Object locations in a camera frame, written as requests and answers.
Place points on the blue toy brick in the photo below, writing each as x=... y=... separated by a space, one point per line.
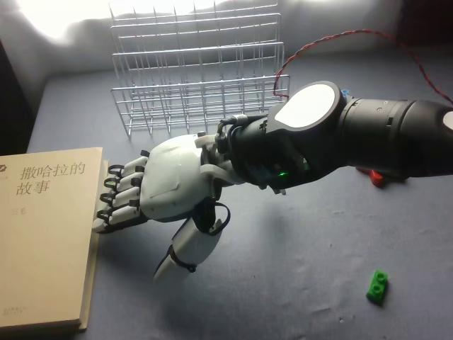
x=345 y=92

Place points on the white backdrop cloth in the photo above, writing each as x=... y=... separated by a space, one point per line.
x=336 y=21

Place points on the red star block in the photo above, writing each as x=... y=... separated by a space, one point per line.
x=376 y=178

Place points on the beige paperback book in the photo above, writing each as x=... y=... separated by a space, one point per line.
x=46 y=230

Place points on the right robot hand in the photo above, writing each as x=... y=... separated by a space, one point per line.
x=173 y=177

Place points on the green toy brick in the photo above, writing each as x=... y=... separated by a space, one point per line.
x=377 y=287

